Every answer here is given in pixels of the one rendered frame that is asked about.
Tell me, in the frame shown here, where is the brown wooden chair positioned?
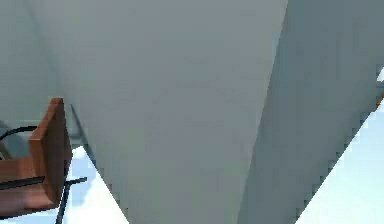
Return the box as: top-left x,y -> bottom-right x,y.
0,97 -> 88,224

